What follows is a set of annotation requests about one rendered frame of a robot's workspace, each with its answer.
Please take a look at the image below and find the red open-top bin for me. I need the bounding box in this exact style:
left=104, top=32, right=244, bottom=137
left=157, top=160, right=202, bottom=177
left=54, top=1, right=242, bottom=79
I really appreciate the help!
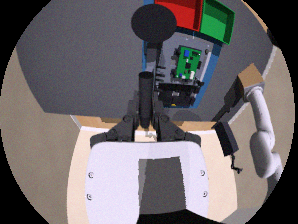
left=154, top=0, right=203, bottom=32

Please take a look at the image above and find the green circuit board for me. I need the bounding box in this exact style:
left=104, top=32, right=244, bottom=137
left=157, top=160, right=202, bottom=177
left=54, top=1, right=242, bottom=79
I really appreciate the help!
left=175, top=47, right=201, bottom=79

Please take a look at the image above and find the green bin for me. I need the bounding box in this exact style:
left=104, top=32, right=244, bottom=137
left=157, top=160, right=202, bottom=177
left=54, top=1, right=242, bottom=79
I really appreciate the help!
left=195, top=0, right=235, bottom=45

